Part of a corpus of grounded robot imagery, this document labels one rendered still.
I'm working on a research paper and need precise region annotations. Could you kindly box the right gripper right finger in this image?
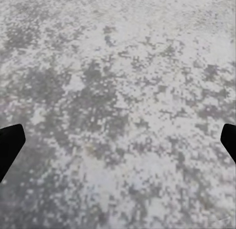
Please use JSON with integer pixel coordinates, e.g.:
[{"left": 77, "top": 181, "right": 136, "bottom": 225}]
[{"left": 220, "top": 123, "right": 236, "bottom": 162}]

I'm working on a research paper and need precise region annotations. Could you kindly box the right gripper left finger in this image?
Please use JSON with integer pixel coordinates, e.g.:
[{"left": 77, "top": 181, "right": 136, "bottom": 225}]
[{"left": 0, "top": 124, "right": 26, "bottom": 182}]

